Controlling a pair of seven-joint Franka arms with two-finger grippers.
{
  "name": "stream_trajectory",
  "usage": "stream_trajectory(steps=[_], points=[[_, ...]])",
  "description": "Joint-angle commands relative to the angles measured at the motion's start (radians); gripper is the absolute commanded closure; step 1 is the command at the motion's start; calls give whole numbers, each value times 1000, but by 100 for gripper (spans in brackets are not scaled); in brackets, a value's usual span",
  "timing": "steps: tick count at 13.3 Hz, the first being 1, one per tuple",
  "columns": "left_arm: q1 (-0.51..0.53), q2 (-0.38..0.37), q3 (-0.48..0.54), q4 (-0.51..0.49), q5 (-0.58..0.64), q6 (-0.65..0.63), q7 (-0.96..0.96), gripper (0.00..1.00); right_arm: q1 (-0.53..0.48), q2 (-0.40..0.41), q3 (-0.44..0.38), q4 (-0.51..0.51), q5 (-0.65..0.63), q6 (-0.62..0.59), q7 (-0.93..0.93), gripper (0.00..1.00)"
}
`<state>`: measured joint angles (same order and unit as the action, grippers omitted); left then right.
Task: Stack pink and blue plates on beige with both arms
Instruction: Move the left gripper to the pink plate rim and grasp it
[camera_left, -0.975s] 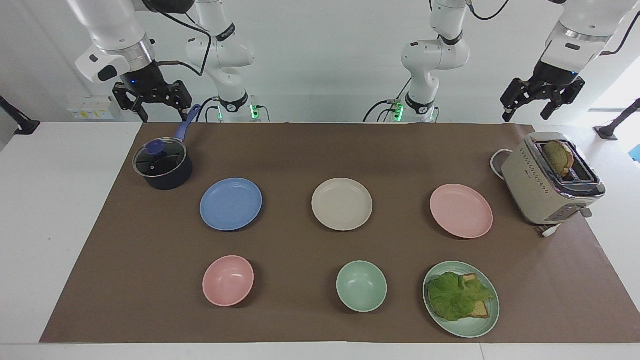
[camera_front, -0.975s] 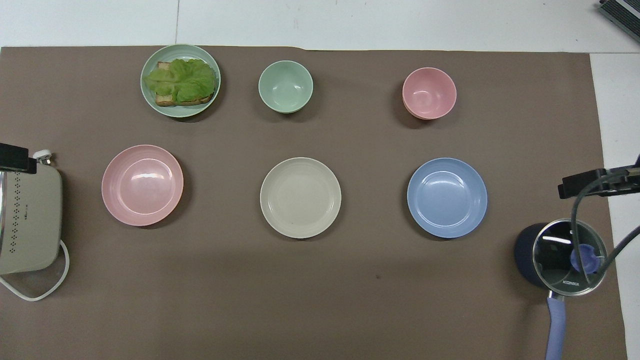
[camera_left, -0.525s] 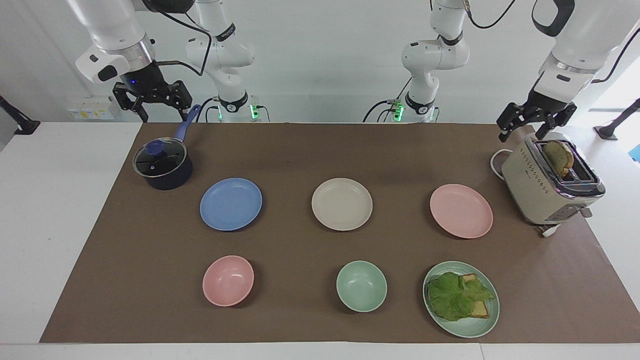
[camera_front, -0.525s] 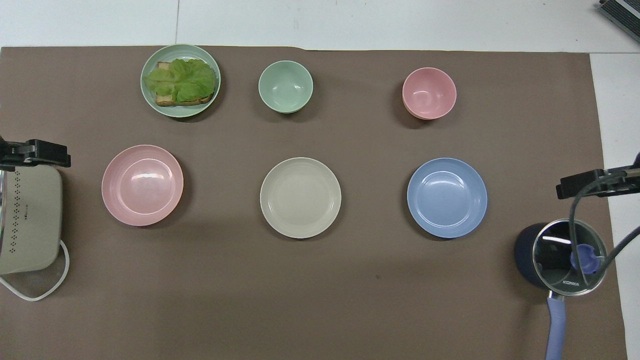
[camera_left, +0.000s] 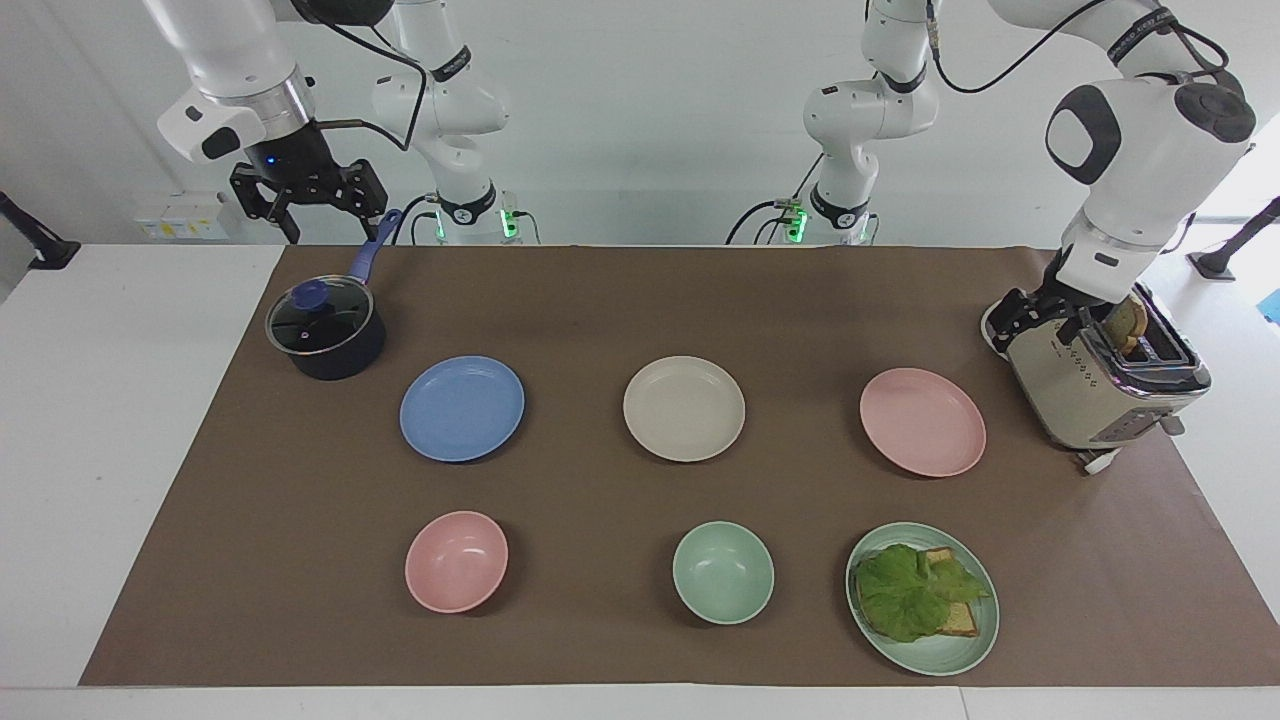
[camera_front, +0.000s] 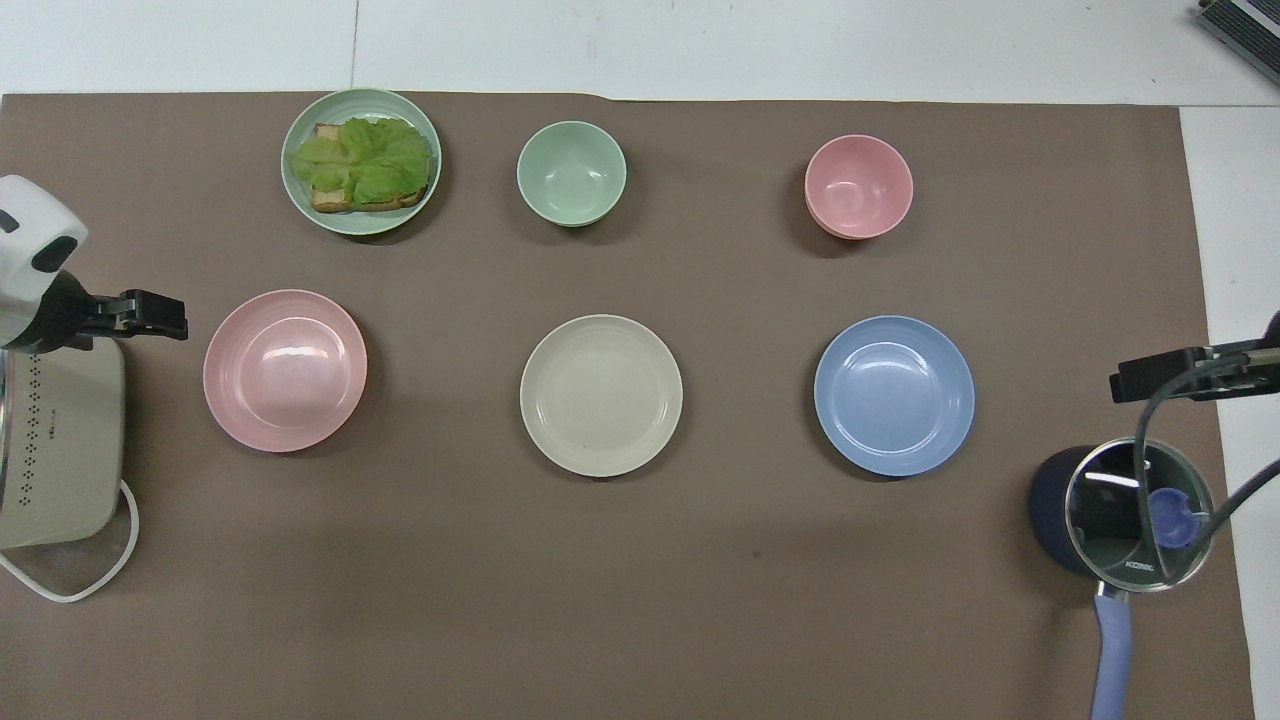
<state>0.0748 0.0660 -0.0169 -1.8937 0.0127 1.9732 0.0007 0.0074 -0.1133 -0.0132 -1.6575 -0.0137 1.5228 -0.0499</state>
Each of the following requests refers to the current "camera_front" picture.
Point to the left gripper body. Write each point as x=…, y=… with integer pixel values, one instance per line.
x=62, y=312

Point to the beige appliance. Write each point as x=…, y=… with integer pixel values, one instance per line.
x=70, y=450

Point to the pink plate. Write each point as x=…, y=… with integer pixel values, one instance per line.
x=285, y=370

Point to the green plate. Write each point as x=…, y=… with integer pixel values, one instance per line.
x=305, y=205

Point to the toasted bread slice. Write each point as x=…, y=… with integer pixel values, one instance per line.
x=335, y=201

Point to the green lettuce leaf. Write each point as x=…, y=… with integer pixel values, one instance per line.
x=375, y=160

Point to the green bowl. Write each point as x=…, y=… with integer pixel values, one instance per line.
x=571, y=172

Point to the beige plate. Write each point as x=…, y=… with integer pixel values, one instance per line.
x=601, y=395

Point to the pink bowl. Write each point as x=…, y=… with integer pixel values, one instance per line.
x=858, y=185

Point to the blue plate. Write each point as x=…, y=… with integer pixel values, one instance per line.
x=894, y=395

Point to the dark blue pot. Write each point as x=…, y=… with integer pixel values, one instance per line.
x=1048, y=510

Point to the glass pot lid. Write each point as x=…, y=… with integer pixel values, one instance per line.
x=1110, y=500

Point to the grey device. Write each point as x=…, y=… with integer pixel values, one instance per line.
x=1245, y=20

